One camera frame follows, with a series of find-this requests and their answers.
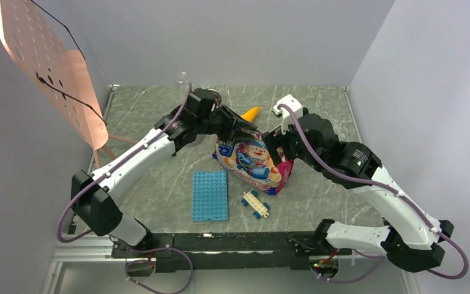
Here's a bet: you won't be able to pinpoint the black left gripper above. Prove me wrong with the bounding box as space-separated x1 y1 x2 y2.
196 105 257 145

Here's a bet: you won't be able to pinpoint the yellow plastic scoop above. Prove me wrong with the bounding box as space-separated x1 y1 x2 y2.
241 107 261 123

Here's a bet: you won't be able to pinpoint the pink pet food bag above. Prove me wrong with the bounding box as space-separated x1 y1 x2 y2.
212 132 294 197

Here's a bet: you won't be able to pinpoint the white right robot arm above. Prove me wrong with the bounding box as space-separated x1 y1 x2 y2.
263 114 454 273

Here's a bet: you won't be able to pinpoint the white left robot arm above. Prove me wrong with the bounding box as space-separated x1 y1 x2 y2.
70 88 258 257

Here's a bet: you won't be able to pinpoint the far steel bowl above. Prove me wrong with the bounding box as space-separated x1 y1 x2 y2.
210 89 222 107

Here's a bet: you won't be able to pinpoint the beige toy car blue wheels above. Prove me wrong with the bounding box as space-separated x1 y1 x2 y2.
241 190 270 219

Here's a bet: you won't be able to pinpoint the blue studded building baseplate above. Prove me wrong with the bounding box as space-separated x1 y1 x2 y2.
191 170 228 222

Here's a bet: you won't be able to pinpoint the pink perforated stand board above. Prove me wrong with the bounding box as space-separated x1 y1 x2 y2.
0 1 109 150

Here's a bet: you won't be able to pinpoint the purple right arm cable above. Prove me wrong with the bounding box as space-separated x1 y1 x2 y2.
276 103 470 284

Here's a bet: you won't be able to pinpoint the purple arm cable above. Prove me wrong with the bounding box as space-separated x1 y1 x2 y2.
56 83 195 294
276 103 470 284

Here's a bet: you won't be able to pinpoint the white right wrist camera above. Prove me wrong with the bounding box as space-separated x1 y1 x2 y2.
272 94 304 134

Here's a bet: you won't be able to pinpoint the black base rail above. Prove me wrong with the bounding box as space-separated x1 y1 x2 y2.
110 231 353 273

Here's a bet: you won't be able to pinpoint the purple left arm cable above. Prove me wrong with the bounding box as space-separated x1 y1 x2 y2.
56 83 195 294

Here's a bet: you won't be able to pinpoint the aluminium frame rail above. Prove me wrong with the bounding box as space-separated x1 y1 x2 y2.
40 84 416 294

